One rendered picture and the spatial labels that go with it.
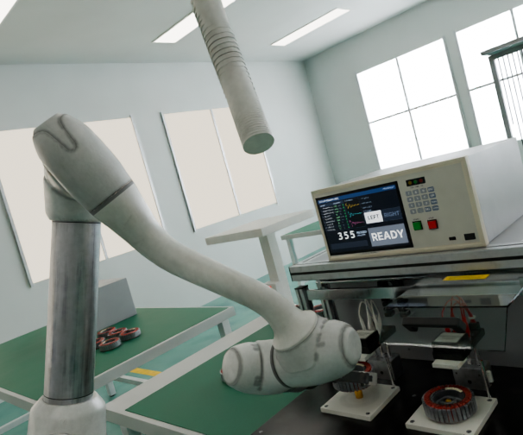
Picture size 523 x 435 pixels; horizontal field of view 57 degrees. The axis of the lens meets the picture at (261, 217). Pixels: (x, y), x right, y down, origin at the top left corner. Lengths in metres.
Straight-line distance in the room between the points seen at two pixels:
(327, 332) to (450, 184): 0.47
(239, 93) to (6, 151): 3.60
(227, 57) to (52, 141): 1.75
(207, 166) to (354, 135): 2.96
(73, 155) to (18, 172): 4.73
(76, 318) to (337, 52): 8.03
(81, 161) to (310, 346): 0.52
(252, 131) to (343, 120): 6.49
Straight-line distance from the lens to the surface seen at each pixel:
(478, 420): 1.18
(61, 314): 1.08
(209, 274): 0.90
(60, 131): 0.93
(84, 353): 1.10
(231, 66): 2.55
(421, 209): 1.20
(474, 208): 1.15
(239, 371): 0.98
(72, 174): 0.91
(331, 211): 1.33
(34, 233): 5.57
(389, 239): 1.25
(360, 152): 8.63
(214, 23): 2.67
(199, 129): 6.96
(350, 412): 1.28
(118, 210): 0.91
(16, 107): 5.83
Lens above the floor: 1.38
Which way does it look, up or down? 4 degrees down
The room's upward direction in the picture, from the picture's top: 15 degrees counter-clockwise
